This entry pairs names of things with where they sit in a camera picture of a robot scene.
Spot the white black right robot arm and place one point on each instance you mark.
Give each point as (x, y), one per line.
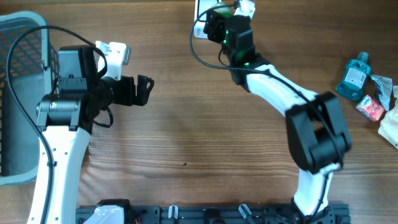
(317, 135)

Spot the beige bread bag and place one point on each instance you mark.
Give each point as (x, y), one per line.
(388, 125)

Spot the black red snack packet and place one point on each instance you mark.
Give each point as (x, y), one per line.
(383, 90)

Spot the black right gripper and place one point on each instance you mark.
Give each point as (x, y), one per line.
(214, 27)

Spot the green lid jar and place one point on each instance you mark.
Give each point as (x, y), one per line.
(224, 10)

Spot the black mounting rail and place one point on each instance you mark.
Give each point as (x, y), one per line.
(266, 214)

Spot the white barcode scanner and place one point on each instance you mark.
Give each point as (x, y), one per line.
(200, 7)

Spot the red tissue packet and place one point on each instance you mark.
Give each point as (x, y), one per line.
(370, 108)

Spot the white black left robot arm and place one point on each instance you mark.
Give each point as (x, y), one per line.
(89, 80)

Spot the blue mouthwash bottle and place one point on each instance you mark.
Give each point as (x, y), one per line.
(356, 73)

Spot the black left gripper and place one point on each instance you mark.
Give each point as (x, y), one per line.
(127, 98)

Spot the grey plastic basket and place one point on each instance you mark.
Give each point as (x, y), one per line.
(29, 69)

